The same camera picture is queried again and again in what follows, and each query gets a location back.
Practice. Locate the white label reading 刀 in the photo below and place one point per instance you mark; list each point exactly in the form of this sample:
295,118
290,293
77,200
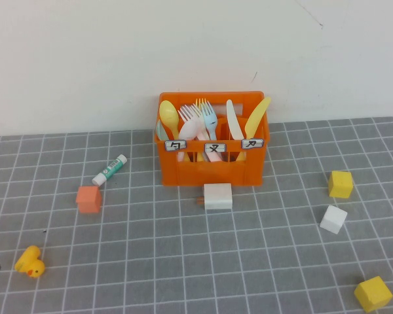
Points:
253,143

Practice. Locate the large pink plastic fork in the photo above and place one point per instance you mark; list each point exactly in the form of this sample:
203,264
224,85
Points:
188,129

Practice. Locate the white foam cube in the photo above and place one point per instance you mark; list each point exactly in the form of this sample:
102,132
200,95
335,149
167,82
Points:
333,219

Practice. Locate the yellow foam cube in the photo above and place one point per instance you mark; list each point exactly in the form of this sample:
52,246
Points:
373,293
340,184

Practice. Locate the white label reading 叉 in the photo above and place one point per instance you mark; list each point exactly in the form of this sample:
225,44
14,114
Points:
215,147

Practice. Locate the yellow plastic knife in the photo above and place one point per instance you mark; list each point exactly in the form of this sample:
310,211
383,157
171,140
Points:
255,117

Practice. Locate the white charger plug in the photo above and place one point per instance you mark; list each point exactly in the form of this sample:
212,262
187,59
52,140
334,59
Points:
217,196

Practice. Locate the pale green plastic spoon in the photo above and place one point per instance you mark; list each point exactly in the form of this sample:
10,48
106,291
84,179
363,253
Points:
160,130

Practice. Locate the white plastic knife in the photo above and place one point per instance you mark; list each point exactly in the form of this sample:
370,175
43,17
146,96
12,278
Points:
233,121

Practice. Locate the yellow plastic spoon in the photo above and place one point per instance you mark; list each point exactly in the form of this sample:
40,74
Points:
168,112

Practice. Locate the orange plastic cutlery holder crate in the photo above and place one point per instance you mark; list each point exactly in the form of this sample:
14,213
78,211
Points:
213,173

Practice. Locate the yellow plastic fork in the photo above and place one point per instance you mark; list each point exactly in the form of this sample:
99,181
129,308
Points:
201,101

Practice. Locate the white label reading 勺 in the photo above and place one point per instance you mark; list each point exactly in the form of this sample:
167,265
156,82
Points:
175,146

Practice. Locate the light blue plastic fork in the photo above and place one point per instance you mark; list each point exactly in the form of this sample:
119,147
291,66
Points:
211,122

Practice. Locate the yellow rubber duck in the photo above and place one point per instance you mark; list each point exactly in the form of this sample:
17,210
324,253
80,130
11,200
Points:
32,265

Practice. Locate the orange foam cube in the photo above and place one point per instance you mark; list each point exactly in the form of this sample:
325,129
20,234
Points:
88,201

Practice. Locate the white green glue stick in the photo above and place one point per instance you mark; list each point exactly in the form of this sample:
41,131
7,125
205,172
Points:
109,170

